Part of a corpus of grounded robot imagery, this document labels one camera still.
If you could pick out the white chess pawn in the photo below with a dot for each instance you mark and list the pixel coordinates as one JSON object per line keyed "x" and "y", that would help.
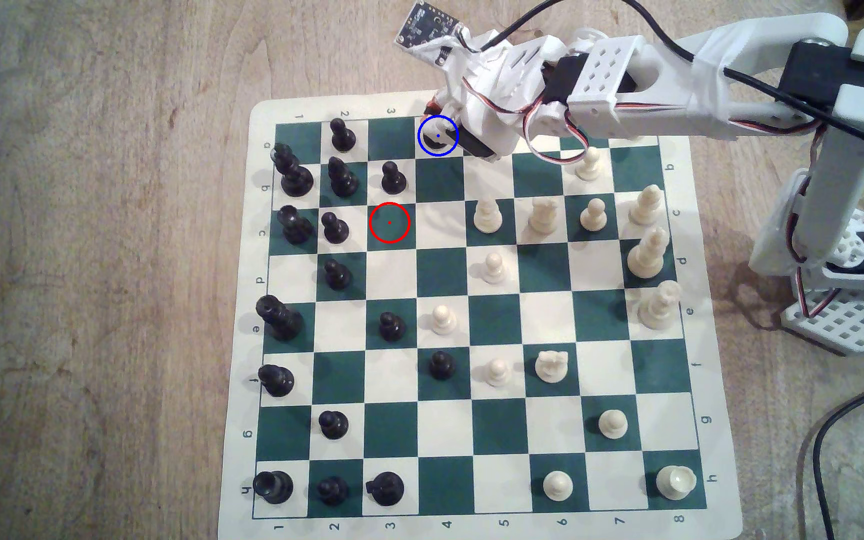
{"x": 593, "y": 217}
{"x": 613, "y": 425}
{"x": 589, "y": 168}
{"x": 557, "y": 487}
{"x": 444, "y": 322}
{"x": 499, "y": 373}
{"x": 493, "y": 270}

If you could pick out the green and white chess mat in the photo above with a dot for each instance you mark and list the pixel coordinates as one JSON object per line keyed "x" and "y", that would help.
{"x": 443, "y": 439}

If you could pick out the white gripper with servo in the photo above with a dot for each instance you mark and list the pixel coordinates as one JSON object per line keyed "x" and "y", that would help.
{"x": 477, "y": 141}

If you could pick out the black chess king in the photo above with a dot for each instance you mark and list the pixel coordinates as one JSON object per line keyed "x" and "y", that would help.
{"x": 284, "y": 321}

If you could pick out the small camera circuit board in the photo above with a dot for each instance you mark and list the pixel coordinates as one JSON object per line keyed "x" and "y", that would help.
{"x": 424, "y": 24}

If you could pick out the white printed robot arm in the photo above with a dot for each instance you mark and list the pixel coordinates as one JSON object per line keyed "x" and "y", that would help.
{"x": 702, "y": 105}

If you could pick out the white chess rook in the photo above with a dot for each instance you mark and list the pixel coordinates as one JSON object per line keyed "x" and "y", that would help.
{"x": 676, "y": 484}

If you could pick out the white chess queen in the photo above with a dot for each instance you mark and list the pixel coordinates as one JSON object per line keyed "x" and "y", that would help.
{"x": 646, "y": 257}

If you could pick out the black chess bishop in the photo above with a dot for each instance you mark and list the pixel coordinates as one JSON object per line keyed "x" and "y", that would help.
{"x": 343, "y": 181}
{"x": 279, "y": 382}

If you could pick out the black chess knight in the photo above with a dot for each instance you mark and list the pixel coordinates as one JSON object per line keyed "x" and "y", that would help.
{"x": 386, "y": 489}
{"x": 436, "y": 139}

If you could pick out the white chess knight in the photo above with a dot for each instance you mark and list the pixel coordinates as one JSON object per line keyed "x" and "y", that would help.
{"x": 542, "y": 217}
{"x": 551, "y": 367}

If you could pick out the white chess king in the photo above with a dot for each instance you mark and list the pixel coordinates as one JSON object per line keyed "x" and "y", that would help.
{"x": 657, "y": 309}

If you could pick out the white chess bishop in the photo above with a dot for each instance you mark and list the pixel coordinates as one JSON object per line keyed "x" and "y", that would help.
{"x": 646, "y": 210}
{"x": 487, "y": 217}

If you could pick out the black chess pawn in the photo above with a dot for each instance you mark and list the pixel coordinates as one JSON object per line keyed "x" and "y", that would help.
{"x": 338, "y": 277}
{"x": 334, "y": 426}
{"x": 394, "y": 181}
{"x": 332, "y": 491}
{"x": 342, "y": 137}
{"x": 442, "y": 366}
{"x": 336, "y": 229}
{"x": 392, "y": 328}

